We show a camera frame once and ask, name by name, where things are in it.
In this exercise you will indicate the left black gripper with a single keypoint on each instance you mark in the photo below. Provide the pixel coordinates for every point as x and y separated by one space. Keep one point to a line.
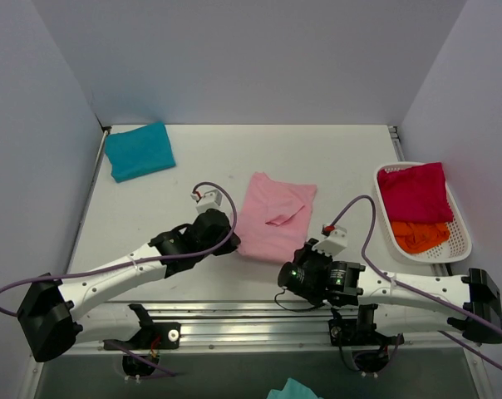
228 243

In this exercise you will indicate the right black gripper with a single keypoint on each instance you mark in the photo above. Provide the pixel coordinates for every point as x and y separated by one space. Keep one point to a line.
302 255

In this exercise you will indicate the pink t shirt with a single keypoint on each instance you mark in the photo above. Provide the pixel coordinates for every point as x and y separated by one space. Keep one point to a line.
274 220

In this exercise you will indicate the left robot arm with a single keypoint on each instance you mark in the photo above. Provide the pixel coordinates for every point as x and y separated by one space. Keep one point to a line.
57 314

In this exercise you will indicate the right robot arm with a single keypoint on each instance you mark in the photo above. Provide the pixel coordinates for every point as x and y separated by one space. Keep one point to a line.
389 304

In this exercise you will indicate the folded teal t shirt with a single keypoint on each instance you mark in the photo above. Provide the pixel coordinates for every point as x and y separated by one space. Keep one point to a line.
139 152

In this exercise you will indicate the orange t shirt in basket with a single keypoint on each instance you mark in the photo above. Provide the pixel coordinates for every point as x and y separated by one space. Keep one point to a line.
415 238

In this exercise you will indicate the mint green cloth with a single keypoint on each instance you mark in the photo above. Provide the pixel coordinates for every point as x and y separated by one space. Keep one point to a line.
292 390

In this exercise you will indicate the white plastic basket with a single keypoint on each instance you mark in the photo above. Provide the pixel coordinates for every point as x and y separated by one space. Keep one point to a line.
456 248

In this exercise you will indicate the crimson t shirt in basket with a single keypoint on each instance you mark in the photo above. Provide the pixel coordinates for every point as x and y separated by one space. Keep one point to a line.
416 194

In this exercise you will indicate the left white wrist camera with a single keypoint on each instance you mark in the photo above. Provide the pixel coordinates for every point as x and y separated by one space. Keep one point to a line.
208 200

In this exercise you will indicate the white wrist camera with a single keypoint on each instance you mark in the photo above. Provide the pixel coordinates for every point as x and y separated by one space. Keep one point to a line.
334 241
208 200

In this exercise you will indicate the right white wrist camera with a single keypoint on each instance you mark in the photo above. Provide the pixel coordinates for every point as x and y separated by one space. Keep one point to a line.
334 241

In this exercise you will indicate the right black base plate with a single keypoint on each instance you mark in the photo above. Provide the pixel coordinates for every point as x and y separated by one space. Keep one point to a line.
346 333

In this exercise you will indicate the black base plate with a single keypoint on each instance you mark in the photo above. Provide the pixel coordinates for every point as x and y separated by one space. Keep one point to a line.
346 333
164 336

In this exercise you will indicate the aluminium rail frame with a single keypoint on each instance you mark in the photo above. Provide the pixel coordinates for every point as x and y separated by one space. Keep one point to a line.
244 328

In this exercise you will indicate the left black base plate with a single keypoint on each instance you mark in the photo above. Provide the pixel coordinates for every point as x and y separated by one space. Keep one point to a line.
164 336

